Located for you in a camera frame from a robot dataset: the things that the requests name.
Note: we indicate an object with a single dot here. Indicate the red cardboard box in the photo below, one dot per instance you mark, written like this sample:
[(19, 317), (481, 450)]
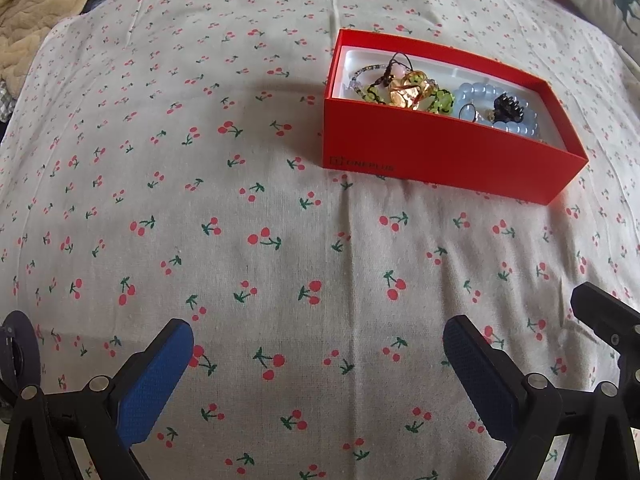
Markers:
[(425, 150)]

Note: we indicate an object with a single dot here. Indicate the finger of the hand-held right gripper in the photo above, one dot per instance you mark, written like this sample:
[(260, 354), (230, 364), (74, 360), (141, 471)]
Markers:
[(610, 320)]

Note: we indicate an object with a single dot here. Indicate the grey checked bed cover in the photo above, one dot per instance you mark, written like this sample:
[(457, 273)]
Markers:
[(5, 100)]

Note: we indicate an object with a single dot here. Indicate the beige quilted blanket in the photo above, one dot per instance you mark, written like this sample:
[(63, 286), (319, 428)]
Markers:
[(30, 10)]

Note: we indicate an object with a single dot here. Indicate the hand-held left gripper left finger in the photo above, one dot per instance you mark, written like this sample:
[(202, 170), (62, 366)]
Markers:
[(150, 390)]

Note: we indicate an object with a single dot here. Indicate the cherry print bed sheet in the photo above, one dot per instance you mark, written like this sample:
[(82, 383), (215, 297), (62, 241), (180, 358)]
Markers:
[(250, 160)]

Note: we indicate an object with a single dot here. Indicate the black hair clip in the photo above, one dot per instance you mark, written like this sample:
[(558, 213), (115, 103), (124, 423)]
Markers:
[(507, 107)]

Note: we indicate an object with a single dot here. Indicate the deer print pillow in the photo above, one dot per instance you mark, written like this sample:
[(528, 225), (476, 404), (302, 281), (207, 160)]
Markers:
[(610, 5)]

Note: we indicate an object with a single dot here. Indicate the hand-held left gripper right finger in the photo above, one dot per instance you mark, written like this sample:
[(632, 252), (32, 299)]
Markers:
[(480, 385)]

